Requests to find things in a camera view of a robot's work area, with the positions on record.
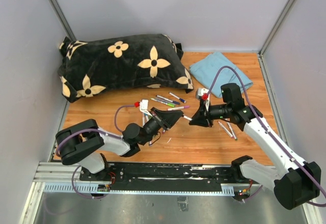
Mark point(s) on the light blue folded cloth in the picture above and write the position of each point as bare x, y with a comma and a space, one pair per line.
205, 70

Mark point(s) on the black floral pillow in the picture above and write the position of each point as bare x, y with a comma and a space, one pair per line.
90, 68

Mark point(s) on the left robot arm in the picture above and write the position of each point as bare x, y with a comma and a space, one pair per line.
78, 144

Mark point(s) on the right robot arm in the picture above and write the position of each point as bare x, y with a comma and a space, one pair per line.
293, 180

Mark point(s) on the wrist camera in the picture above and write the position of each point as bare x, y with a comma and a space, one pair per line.
144, 107
202, 94

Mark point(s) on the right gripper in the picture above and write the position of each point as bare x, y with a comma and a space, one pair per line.
204, 118

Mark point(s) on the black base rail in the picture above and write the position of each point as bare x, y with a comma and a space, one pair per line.
165, 177

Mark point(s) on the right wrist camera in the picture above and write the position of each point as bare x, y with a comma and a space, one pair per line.
202, 94

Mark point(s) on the pink cap marker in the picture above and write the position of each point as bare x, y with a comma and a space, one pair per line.
225, 129

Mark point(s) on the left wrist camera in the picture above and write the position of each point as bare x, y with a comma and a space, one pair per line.
144, 107

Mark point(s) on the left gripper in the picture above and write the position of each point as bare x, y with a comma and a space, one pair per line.
169, 121

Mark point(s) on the black cap marker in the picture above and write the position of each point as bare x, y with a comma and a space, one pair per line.
188, 118

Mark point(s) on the navy cap marker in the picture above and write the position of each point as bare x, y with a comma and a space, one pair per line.
168, 100

